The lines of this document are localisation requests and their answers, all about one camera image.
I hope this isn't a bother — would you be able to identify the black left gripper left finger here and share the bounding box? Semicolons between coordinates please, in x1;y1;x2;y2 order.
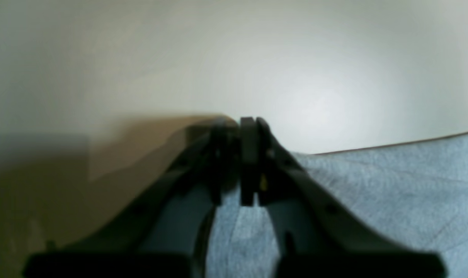
67;118;239;255

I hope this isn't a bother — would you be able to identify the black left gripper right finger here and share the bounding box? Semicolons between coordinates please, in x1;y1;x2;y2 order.
240;117;412;255

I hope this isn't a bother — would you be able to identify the grey T-shirt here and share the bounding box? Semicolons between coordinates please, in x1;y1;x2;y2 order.
206;133;468;278

